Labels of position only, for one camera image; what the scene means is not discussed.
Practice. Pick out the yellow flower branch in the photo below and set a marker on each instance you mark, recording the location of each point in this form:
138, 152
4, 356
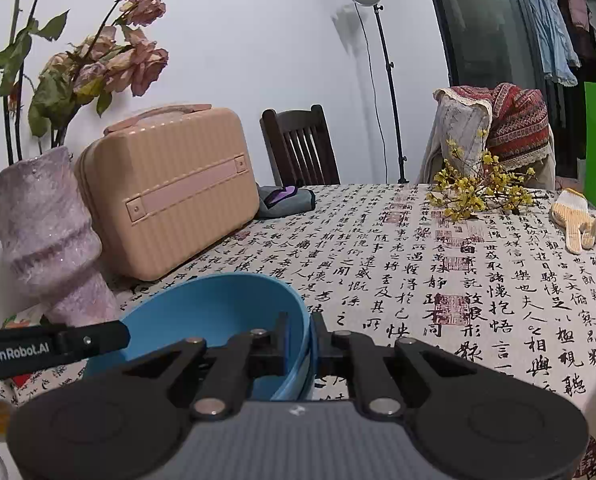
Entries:
463, 200

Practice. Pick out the dried pink roses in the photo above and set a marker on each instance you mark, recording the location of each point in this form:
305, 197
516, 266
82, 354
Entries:
143, 60

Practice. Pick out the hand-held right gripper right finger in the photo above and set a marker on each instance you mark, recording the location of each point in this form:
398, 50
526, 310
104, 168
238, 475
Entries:
320, 350

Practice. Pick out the hanging blue shirt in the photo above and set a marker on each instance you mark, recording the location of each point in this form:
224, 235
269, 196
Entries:
553, 35

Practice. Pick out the pink textured vase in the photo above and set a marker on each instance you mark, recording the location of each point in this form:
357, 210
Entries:
48, 240

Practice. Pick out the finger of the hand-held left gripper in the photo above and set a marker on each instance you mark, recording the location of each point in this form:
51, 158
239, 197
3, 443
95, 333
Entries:
98, 339

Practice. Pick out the hanging pink garment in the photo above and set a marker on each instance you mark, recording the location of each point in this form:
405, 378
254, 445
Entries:
575, 5

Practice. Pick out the dark wooden chair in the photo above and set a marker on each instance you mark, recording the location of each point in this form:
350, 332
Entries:
298, 150

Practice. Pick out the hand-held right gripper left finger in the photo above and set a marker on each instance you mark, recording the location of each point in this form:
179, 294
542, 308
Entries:
280, 350

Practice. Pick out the grey purple cloth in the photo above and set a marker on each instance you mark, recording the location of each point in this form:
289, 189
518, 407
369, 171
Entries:
288, 205

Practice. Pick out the red patterned quilted blanket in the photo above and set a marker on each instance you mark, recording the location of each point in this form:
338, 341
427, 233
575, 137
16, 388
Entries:
518, 120

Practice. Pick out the calligraphy print tablecloth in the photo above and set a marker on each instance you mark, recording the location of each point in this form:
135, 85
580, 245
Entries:
428, 285

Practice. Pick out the pink ribbed suitcase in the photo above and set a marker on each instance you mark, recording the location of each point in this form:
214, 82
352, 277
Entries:
178, 185

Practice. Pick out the blue bowl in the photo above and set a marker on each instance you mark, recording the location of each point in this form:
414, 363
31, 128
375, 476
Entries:
303, 375
203, 305

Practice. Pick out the dark sliding glass door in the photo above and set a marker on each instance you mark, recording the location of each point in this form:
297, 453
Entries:
478, 35

